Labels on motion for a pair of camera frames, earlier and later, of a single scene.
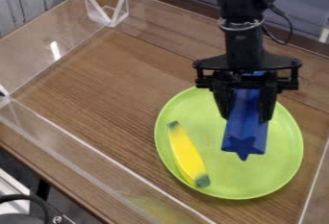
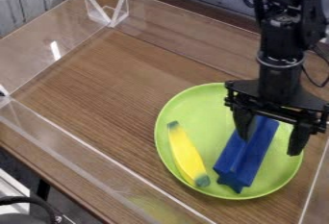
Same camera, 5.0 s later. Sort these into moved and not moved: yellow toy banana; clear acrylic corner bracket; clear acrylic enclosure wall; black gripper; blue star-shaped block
Moved: blue star-shaped block; black gripper
Not moved: clear acrylic corner bracket; clear acrylic enclosure wall; yellow toy banana
